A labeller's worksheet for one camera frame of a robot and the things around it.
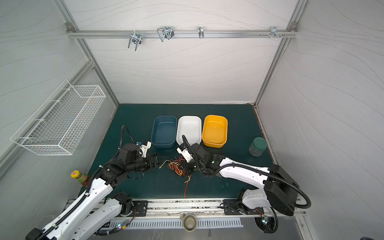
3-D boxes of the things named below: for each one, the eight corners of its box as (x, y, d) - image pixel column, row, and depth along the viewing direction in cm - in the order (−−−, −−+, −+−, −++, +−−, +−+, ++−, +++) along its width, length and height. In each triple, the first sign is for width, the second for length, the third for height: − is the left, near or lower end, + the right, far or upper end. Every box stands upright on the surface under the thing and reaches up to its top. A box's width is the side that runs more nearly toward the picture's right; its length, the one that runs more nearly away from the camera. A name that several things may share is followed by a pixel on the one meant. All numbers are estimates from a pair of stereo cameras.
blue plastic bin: (150, 149, 98) (147, 143, 92) (156, 121, 113) (154, 115, 108) (176, 149, 98) (175, 143, 92) (179, 121, 113) (178, 115, 108)
